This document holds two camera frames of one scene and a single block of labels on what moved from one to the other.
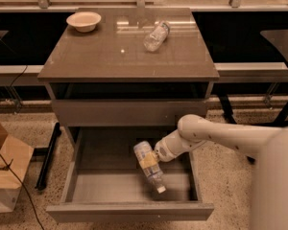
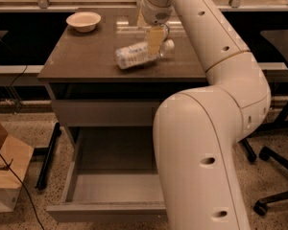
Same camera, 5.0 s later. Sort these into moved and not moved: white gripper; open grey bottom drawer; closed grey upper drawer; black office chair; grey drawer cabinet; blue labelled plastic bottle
Moved: blue labelled plastic bottle; white gripper
Not moved: closed grey upper drawer; grey drawer cabinet; black office chair; open grey bottom drawer
